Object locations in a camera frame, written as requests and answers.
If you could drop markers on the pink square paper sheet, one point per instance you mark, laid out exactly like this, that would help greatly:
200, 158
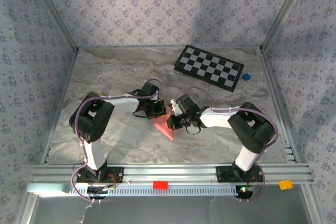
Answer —
162, 127

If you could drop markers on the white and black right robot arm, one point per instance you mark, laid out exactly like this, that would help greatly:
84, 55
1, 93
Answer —
218, 120

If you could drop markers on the black and white checkerboard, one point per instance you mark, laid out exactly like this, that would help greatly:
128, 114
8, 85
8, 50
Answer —
208, 68

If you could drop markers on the red toy brick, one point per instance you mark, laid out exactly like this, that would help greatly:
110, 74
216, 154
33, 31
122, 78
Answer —
160, 185

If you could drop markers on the small blue block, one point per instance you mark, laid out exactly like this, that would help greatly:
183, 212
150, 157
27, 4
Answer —
246, 77

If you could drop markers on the black controller board with lights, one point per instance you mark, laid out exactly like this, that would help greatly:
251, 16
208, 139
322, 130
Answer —
245, 193

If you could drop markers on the orange toy brick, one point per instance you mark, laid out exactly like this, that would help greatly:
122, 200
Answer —
285, 185

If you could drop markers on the long aluminium base rail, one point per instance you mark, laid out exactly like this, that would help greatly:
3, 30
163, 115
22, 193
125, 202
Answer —
170, 171

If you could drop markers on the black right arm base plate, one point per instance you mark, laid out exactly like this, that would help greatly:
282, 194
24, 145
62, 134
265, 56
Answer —
223, 174

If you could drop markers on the thin aluminium back rail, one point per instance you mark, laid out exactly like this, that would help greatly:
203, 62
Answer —
131, 47

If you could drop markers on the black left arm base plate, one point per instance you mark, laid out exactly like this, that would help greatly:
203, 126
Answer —
116, 174

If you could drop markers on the aluminium side rail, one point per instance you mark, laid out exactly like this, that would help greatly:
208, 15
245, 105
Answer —
277, 103
61, 103

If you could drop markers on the aluminium frame post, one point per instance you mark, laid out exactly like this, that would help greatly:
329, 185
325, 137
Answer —
283, 11

